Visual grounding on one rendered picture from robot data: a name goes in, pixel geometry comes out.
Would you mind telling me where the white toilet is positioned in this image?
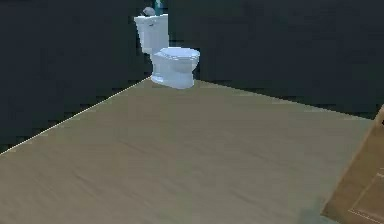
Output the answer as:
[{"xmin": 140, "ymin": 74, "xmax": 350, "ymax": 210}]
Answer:
[{"xmin": 133, "ymin": 13, "xmax": 201, "ymax": 90}]

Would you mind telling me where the brown wooden door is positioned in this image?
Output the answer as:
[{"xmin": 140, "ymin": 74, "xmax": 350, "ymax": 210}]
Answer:
[{"xmin": 321, "ymin": 103, "xmax": 384, "ymax": 224}]

